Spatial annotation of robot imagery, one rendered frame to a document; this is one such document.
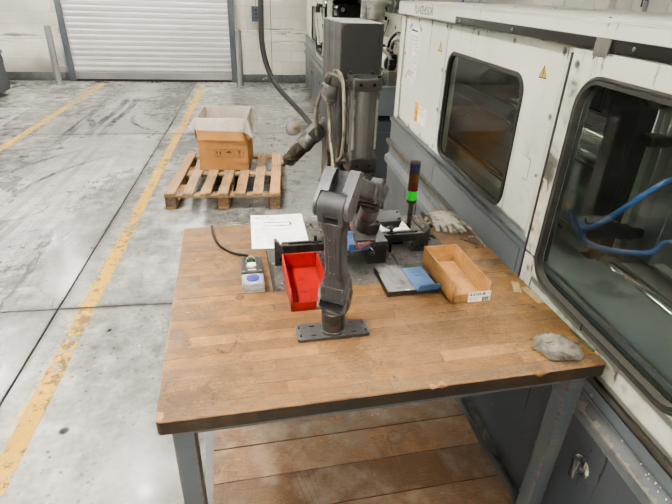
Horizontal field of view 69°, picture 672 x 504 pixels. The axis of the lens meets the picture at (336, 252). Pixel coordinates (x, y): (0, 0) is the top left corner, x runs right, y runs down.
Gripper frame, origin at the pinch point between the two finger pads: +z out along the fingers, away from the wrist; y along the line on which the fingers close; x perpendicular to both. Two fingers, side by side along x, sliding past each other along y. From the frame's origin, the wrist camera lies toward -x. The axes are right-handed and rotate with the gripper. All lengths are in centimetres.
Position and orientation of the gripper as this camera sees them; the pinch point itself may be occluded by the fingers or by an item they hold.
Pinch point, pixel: (358, 242)
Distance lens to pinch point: 158.8
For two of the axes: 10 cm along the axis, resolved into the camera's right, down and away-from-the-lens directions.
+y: -1.6, -8.4, 5.2
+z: -1.4, 5.4, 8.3
